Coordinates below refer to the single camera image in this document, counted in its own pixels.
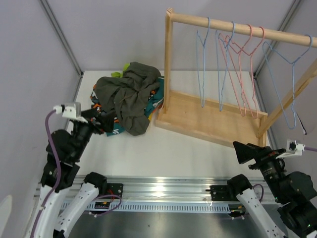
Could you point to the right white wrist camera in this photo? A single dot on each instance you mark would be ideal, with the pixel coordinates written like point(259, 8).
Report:
point(293, 149)

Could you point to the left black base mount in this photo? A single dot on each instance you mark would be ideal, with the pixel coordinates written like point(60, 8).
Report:
point(114, 189)

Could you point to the aluminium mounting rail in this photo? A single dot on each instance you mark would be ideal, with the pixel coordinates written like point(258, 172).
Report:
point(164, 189)

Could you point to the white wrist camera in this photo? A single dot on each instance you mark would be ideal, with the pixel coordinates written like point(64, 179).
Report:
point(71, 111)
point(293, 149)

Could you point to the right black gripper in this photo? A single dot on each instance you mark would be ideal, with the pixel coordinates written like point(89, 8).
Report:
point(262, 154)

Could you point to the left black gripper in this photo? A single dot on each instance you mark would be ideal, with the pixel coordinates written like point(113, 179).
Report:
point(105, 121)

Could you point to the olive grey shorts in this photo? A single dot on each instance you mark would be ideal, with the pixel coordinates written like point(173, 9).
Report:
point(134, 96)

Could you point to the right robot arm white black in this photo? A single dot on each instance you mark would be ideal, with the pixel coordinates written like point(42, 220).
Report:
point(293, 191)

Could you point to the teal shorts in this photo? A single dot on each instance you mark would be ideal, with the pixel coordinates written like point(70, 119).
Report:
point(131, 99)

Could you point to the wooden clothes rack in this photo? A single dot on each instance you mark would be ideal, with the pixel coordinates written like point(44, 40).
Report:
point(182, 111)

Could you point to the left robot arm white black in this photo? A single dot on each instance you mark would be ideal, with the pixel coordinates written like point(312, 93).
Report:
point(64, 151)

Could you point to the slotted cable duct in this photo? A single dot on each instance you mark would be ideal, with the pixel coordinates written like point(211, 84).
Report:
point(206, 207)

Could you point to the lime green shorts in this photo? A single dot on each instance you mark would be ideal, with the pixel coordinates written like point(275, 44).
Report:
point(119, 74)

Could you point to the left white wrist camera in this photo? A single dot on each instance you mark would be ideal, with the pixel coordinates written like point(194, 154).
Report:
point(71, 111)

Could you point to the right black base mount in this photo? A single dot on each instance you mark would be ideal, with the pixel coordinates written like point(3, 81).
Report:
point(220, 193)

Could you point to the camouflage patterned shorts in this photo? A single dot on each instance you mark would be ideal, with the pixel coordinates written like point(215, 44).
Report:
point(95, 104)

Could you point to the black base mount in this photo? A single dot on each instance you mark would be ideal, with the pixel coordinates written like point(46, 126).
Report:
point(114, 189)
point(220, 193)

